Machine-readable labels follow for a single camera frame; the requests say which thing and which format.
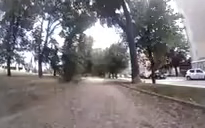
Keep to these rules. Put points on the large leaning tree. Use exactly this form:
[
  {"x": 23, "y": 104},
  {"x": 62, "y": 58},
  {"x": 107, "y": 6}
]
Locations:
[{"x": 132, "y": 50}]

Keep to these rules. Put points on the brown dirt path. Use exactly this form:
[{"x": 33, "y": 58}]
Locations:
[{"x": 100, "y": 106}]

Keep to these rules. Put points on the slim roadside tree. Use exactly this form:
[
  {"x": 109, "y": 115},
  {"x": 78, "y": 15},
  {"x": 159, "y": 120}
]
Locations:
[{"x": 152, "y": 66}]

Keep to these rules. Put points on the dark car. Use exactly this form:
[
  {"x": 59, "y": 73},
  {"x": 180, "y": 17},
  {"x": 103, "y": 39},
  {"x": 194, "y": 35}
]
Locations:
[{"x": 160, "y": 75}]

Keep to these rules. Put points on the row of trees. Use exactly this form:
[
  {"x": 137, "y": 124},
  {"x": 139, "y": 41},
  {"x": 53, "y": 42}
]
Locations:
[{"x": 40, "y": 40}]

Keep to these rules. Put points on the stone kerb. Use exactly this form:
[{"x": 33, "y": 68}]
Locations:
[{"x": 163, "y": 96}]

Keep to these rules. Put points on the grass verge strip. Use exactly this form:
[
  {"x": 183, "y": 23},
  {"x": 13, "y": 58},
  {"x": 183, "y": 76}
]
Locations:
[{"x": 176, "y": 91}]

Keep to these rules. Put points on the dry grass ground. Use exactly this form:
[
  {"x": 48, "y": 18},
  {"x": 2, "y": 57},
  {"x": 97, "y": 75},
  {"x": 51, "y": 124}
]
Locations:
[{"x": 20, "y": 88}]

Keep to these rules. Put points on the grey asphalt road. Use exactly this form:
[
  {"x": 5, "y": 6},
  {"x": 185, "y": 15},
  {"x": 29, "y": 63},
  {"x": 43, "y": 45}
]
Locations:
[{"x": 186, "y": 82}]

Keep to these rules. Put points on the white car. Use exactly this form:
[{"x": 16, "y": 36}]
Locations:
[{"x": 199, "y": 74}]

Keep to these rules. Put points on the low building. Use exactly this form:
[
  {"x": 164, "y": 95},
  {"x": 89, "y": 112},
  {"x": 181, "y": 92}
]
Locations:
[{"x": 203, "y": 63}]

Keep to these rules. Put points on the tall grey building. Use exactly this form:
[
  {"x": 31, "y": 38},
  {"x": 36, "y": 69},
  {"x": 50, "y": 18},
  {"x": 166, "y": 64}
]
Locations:
[{"x": 200, "y": 26}]

